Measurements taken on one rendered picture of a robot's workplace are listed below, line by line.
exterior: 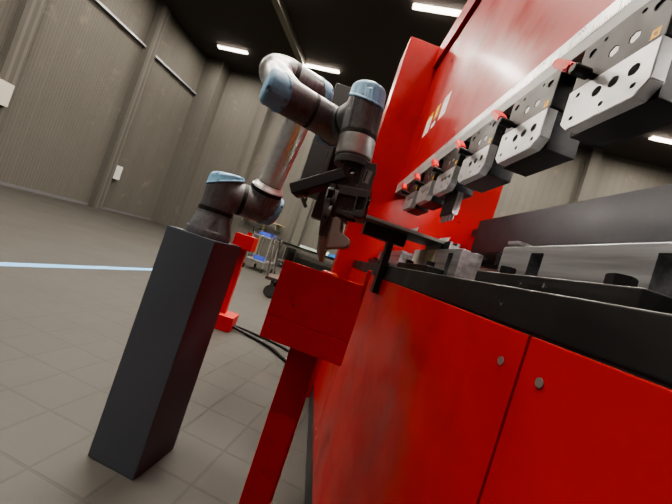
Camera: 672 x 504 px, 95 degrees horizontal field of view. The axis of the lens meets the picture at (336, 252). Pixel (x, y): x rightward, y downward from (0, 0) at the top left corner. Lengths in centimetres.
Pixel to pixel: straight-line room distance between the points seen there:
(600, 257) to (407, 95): 179
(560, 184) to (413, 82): 1108
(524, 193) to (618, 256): 1201
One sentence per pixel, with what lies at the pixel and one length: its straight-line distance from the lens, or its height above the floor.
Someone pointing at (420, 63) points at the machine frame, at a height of 216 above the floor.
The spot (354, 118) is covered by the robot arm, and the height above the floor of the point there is 111.
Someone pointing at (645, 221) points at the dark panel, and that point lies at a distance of 128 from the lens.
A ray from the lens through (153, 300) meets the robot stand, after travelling 116.
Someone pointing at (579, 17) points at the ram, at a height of 144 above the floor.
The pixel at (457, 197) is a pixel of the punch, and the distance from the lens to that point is 109.
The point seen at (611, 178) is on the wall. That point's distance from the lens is 1377.
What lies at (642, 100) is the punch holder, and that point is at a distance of 63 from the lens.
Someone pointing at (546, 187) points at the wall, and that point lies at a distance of 1282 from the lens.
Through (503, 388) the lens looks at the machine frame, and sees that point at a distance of 40.
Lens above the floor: 84
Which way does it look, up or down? 1 degrees up
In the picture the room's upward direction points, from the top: 18 degrees clockwise
